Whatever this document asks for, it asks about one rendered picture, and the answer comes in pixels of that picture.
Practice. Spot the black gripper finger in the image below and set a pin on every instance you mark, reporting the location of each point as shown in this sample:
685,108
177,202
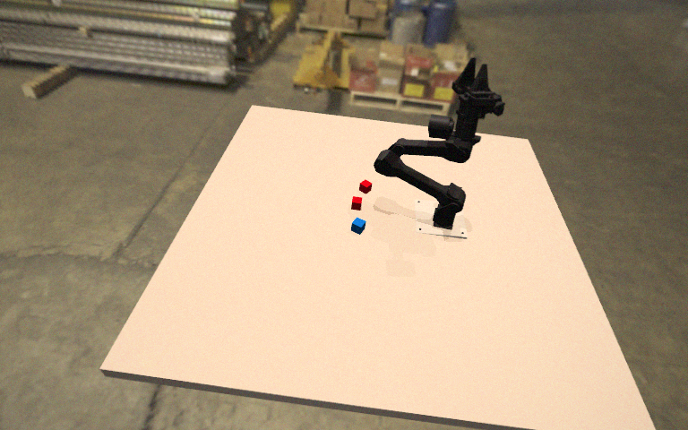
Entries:
480,85
468,75

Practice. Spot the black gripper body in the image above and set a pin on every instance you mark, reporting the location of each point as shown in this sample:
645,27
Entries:
470,105

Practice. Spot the blue cube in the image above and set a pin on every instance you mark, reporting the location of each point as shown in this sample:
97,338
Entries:
358,225

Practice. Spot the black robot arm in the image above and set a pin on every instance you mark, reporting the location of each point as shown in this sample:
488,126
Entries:
456,147

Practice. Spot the red cube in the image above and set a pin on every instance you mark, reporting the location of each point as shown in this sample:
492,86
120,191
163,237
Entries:
365,187
356,203

